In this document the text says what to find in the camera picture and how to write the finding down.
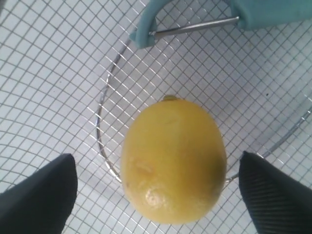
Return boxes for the oval steel mesh basket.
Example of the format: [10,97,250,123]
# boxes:
[0,0,312,234]

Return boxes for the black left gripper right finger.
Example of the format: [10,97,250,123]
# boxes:
[238,151,312,234]

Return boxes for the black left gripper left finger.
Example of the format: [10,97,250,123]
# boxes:
[0,154,78,234]

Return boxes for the yellow lemon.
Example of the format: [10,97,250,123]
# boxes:
[120,95,227,224]

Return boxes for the teal handled peeler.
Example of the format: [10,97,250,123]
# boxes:
[129,0,312,49]

